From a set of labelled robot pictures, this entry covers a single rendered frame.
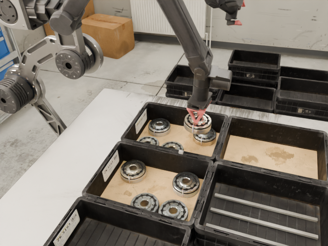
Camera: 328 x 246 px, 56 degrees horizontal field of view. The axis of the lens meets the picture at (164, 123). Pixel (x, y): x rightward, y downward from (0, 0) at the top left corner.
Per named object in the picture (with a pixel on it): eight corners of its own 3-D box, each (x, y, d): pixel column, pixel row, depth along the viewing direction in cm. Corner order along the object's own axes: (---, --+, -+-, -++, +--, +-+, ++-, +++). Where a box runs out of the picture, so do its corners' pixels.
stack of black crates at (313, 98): (266, 147, 234) (276, 97, 207) (269, 123, 256) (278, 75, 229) (323, 157, 223) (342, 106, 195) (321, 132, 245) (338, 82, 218)
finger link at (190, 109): (208, 118, 118) (211, 97, 112) (202, 128, 112) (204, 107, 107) (191, 113, 120) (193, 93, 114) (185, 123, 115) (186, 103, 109)
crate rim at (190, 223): (80, 198, 106) (79, 194, 105) (119, 144, 128) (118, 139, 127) (192, 231, 95) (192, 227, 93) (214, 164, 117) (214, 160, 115)
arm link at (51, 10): (49, -4, 99) (41, 7, 97) (76, -3, 96) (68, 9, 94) (61, 19, 107) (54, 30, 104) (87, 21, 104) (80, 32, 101)
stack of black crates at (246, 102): (214, 137, 246) (216, 101, 225) (221, 115, 268) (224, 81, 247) (266, 146, 234) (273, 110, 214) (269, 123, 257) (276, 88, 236)
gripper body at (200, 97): (212, 96, 115) (214, 79, 110) (203, 111, 107) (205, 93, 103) (195, 92, 117) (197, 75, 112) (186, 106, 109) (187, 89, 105)
